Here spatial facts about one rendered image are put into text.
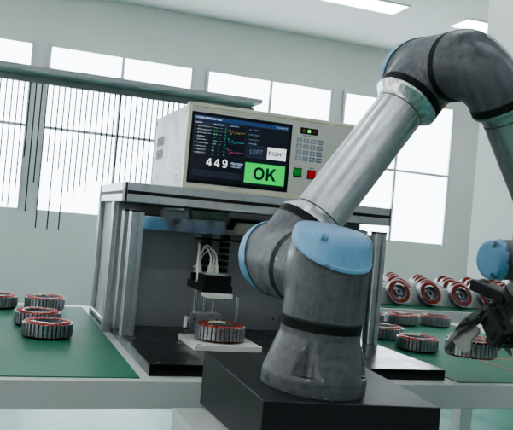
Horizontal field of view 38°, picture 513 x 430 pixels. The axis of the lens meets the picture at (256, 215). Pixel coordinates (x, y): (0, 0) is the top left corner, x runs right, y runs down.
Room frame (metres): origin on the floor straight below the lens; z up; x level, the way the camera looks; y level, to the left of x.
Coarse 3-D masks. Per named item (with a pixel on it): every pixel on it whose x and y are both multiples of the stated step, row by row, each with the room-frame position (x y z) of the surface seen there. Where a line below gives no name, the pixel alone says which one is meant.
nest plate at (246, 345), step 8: (184, 336) 1.64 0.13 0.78; (192, 336) 1.65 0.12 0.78; (192, 344) 1.56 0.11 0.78; (200, 344) 1.55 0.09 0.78; (208, 344) 1.57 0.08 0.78; (216, 344) 1.57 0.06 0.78; (224, 344) 1.58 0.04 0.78; (232, 344) 1.59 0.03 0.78; (240, 344) 1.60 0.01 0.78; (248, 344) 1.61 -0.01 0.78; (256, 344) 1.62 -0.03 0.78
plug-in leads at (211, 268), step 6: (198, 246) 1.78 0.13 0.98; (204, 246) 1.79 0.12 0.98; (198, 252) 1.75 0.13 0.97; (198, 258) 1.74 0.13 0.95; (210, 258) 1.75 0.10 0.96; (216, 258) 1.76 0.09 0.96; (198, 264) 1.74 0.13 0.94; (210, 264) 1.75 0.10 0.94; (216, 264) 1.76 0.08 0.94; (198, 270) 1.74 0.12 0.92; (210, 270) 1.75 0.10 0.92; (216, 270) 1.76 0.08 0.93; (192, 276) 1.78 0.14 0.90
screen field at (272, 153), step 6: (252, 150) 1.78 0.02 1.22; (258, 150) 1.79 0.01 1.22; (264, 150) 1.79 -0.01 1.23; (270, 150) 1.80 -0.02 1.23; (276, 150) 1.80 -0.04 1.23; (282, 150) 1.81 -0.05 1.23; (246, 156) 1.78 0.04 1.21; (252, 156) 1.78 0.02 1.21; (258, 156) 1.79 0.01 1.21; (264, 156) 1.79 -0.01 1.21; (270, 156) 1.80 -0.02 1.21; (276, 156) 1.80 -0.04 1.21; (282, 156) 1.81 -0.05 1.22
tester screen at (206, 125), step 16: (208, 128) 1.75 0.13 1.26; (224, 128) 1.76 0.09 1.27; (240, 128) 1.77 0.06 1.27; (256, 128) 1.79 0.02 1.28; (272, 128) 1.80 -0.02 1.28; (288, 128) 1.81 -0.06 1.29; (192, 144) 1.73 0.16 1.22; (208, 144) 1.75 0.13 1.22; (224, 144) 1.76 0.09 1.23; (240, 144) 1.77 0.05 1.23; (256, 144) 1.79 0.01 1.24; (272, 144) 1.80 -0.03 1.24; (288, 144) 1.81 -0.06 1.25; (192, 160) 1.73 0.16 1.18; (240, 160) 1.77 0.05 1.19; (256, 160) 1.79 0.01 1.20; (272, 160) 1.80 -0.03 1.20; (192, 176) 1.74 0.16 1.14; (240, 176) 1.77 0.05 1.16
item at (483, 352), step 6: (474, 342) 1.57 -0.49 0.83; (480, 342) 1.57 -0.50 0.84; (486, 342) 1.58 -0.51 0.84; (450, 348) 1.59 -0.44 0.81; (456, 348) 1.58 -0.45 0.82; (474, 348) 1.56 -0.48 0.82; (480, 348) 1.56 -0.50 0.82; (486, 348) 1.56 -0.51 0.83; (492, 348) 1.57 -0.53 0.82; (450, 354) 1.60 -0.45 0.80; (456, 354) 1.58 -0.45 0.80; (462, 354) 1.58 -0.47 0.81; (468, 354) 1.56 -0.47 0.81; (474, 354) 1.56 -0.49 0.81; (480, 354) 1.57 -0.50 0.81; (486, 354) 1.56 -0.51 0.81; (492, 354) 1.57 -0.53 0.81
